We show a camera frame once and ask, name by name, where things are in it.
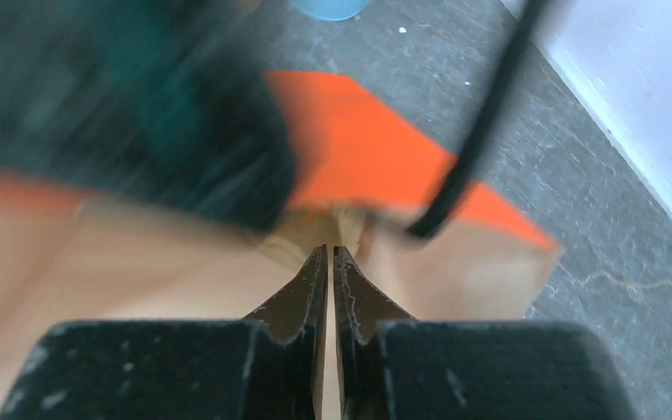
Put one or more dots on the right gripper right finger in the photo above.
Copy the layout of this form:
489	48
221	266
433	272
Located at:
394	366

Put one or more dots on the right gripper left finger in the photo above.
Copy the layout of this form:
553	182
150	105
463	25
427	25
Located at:
267	365

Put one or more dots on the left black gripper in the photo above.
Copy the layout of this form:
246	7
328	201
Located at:
159	102

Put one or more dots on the brown cardboard cup carrier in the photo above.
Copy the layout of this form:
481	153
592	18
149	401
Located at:
305	228

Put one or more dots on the orange paper bag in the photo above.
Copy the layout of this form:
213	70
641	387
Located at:
444	248

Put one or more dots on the blue straw holder cup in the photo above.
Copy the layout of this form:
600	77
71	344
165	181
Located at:
329	10

